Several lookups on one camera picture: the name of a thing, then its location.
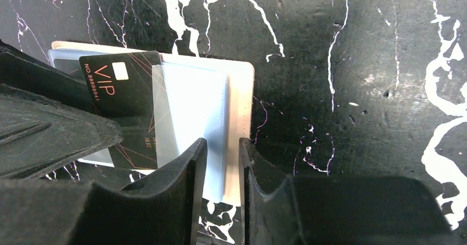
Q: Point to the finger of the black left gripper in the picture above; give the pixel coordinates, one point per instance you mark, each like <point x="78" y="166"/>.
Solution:
<point x="47" y="118"/>

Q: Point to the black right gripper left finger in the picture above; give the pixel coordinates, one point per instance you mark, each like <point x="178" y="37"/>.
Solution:
<point x="161" y="208"/>

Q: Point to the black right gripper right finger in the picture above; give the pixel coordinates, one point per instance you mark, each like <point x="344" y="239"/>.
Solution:
<point x="284" y="209"/>

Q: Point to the black VIP card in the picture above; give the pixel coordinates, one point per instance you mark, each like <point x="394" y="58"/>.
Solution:
<point x="69" y="66"/>
<point x="121" y="87"/>

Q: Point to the beige card holder wallet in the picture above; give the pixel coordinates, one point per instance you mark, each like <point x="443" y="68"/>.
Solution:
<point x="193" y="98"/>

